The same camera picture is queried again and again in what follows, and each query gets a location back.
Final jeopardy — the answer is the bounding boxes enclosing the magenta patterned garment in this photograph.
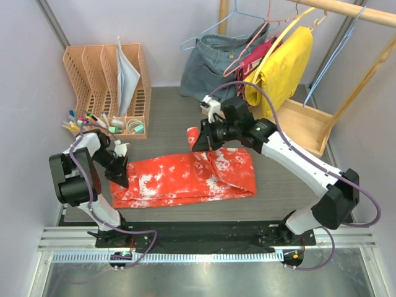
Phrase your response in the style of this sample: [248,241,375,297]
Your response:
[235,34,280,80]

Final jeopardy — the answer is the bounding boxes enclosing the bunch of coloured pens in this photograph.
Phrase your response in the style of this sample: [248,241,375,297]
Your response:
[62,110,109,132]

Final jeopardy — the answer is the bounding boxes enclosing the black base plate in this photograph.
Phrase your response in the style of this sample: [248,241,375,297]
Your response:
[95,220,316,254]

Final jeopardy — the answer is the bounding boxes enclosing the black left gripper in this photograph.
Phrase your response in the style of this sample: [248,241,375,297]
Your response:
[92,148,128,188]

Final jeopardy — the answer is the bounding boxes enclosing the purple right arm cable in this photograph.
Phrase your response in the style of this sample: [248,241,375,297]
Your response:
[209,80,382,270]

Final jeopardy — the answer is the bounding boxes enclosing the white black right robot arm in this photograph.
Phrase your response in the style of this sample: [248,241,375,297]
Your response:
[192,95,359,245]

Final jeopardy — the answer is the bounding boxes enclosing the yellow garment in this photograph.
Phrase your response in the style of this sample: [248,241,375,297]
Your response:
[244,27,313,110]

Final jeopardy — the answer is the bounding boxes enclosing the white papers in organizer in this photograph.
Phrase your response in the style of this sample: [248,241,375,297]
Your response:
[116,37,140,117]

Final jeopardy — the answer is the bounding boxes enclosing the orange plastic file organizer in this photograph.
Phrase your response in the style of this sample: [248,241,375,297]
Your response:
[63,43,152,140]

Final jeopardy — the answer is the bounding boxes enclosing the blue denim shorts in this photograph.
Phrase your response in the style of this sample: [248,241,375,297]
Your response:
[180,24,270,101]

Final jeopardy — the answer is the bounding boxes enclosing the blue wire hanger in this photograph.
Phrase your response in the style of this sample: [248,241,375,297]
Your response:
[179,0,266,51]
[303,5,367,106]

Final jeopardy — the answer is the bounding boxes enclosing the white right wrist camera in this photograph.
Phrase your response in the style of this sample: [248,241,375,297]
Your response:
[200,95,221,123]

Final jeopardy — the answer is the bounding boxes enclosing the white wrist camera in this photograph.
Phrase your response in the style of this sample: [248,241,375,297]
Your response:
[200,95,221,123]
[112,140,129,158]

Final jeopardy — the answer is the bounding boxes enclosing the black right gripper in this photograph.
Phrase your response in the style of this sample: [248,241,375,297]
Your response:
[193,117,240,152]

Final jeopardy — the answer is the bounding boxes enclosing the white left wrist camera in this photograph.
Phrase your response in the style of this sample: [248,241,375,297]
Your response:
[112,140,129,158]

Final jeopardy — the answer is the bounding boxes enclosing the orange tie-dye trousers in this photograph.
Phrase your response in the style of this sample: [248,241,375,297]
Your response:
[109,126,258,210]

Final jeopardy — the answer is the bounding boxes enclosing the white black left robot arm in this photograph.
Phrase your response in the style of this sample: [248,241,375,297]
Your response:
[49,129,132,248]

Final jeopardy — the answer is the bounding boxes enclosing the wooden clothes rack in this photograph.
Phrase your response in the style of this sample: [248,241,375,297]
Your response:
[200,0,396,158]

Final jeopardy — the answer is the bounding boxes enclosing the pink wire hanger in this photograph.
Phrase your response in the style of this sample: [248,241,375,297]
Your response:
[223,0,298,78]

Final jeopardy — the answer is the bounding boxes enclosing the yellow wooden hanger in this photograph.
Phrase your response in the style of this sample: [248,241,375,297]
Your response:
[252,7,317,84]

